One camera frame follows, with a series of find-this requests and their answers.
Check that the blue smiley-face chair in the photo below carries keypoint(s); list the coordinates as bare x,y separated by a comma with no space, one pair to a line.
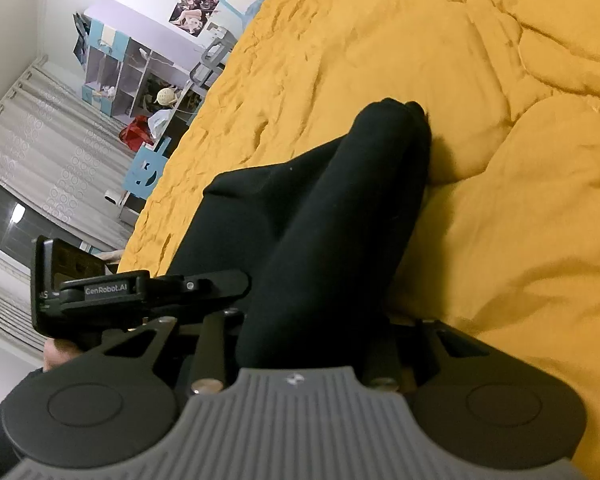
147,165

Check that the lilac and blue shelf unit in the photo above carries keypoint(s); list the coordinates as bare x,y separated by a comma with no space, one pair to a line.
145,30

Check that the small white device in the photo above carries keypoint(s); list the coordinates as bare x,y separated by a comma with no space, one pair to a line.
114,197

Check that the white desk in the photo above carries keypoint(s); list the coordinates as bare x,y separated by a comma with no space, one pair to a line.
130,212

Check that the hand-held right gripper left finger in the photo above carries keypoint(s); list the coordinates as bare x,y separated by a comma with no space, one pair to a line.
215,342

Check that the beige round ball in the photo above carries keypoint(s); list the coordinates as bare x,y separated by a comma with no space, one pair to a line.
166,97

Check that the white plastic bag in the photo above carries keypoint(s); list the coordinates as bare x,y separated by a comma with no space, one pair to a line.
160,121

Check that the grey chair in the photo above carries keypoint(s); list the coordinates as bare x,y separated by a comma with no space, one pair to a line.
220,35
207,67

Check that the black pants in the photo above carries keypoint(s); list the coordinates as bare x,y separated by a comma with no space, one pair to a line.
305,220

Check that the dark window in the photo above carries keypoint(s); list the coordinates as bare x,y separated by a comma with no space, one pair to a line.
10,215

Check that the yellow quilted blanket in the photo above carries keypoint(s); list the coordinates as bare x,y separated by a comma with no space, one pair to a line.
480,110

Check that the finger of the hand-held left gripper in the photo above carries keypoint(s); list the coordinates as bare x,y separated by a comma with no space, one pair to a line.
205,286

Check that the person's left hand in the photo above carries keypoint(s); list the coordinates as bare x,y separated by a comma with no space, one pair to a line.
60,352

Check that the red bag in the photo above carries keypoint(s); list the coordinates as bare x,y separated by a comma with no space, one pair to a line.
136,132

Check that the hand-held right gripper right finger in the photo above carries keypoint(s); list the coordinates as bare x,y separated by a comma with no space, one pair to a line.
380,360

